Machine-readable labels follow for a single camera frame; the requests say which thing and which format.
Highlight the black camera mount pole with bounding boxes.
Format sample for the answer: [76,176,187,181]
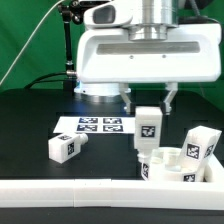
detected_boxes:
[58,0,84,91]

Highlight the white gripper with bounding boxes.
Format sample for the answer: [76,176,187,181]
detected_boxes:
[76,3,222,115]

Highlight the white paper marker sheet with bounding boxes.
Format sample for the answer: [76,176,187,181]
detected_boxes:
[54,116,135,134]

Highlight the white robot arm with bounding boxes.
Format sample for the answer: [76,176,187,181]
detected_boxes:
[76,0,222,114]

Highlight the black cables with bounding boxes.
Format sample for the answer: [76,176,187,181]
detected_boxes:
[23,72,80,90]

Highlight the white cable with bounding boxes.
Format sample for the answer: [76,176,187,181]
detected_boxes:
[0,0,64,87]

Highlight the white L-shaped fence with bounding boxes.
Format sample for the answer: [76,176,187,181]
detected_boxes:
[0,157,224,210]

